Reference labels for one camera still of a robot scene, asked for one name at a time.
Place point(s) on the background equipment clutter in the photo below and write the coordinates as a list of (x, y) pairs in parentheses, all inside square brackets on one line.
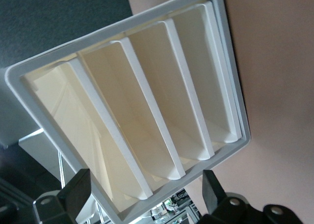
[(171, 204)]

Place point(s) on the white drawer cabinet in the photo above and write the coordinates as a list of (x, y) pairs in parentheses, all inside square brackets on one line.
[(98, 33)]

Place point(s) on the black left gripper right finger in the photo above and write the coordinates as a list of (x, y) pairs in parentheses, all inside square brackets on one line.
[(218, 202)]

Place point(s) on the cream plastic drawer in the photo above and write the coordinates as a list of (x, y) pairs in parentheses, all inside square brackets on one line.
[(137, 98), (73, 135)]

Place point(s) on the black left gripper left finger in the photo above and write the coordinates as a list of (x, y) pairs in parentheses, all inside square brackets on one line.
[(71, 199)]

